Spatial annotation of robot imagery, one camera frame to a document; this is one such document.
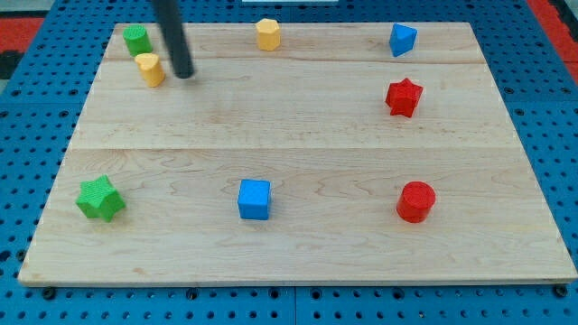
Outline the green cylinder block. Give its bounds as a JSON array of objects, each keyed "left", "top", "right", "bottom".
[{"left": 122, "top": 24, "right": 153, "bottom": 57}]

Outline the blue cube block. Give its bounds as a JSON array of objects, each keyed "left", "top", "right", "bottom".
[{"left": 238, "top": 179, "right": 271, "bottom": 220}]

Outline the red cylinder block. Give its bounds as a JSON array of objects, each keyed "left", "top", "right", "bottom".
[{"left": 396, "top": 181, "right": 436, "bottom": 223}]

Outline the blue triangle block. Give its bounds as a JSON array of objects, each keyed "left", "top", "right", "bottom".
[{"left": 389, "top": 23, "right": 418, "bottom": 57}]

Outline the green star block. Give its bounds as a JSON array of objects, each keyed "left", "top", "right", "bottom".
[{"left": 75, "top": 174, "right": 126, "bottom": 222}]

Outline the yellow hexagon block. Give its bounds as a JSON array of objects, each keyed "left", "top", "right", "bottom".
[{"left": 255, "top": 18, "right": 281, "bottom": 51}]

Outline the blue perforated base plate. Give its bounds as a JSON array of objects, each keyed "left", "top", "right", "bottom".
[{"left": 1, "top": 0, "right": 577, "bottom": 324}]

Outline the light wooden board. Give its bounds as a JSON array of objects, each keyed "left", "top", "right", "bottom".
[{"left": 18, "top": 23, "right": 577, "bottom": 287}]

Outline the red star block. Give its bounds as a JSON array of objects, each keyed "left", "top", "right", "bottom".
[{"left": 385, "top": 78, "right": 424, "bottom": 118}]

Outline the yellow heart block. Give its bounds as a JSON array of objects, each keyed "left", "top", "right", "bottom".
[{"left": 135, "top": 53, "right": 165, "bottom": 88}]

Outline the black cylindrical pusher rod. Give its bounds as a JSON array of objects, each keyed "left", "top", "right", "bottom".
[{"left": 151, "top": 0, "right": 195, "bottom": 79}]

